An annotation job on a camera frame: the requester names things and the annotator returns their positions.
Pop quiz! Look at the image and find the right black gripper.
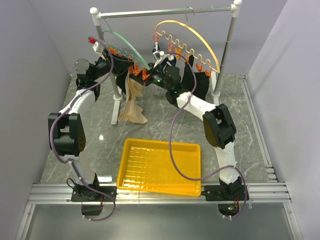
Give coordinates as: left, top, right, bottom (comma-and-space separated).
130, 63, 171, 92

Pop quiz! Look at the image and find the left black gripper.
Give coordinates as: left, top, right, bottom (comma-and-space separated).
91, 48, 134, 81

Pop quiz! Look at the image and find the orange clothespin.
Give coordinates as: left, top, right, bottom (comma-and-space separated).
142, 68, 150, 82

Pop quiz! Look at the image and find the green arched clip hanger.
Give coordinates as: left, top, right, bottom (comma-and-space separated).
101, 18, 152, 81

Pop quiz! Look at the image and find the beige boxer underwear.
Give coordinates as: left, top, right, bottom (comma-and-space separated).
118, 71, 148, 124

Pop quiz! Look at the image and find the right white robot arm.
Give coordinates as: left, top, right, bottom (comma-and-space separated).
130, 63, 249, 201

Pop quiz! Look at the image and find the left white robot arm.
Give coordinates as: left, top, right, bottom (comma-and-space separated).
48, 54, 134, 202

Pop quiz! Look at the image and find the black underwear on green hanger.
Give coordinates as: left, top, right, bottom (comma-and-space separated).
112, 54, 134, 93

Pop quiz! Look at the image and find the navy blue brief underwear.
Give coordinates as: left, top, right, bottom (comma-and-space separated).
152, 41, 177, 73

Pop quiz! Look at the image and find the yellow arched clip hanger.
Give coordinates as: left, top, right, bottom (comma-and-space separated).
152, 19, 221, 76

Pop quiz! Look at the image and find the yellow plastic tray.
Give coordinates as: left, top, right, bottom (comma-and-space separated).
116, 138, 201, 197

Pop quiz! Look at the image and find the white metal drying rack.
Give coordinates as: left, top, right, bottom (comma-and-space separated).
90, 0, 243, 125

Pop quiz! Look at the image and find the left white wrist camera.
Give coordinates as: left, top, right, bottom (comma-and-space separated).
88, 36, 106, 60

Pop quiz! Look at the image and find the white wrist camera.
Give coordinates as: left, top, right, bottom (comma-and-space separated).
88, 36, 106, 60
153, 50, 167, 68

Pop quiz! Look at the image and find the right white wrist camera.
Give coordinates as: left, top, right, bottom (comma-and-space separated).
153, 50, 167, 68

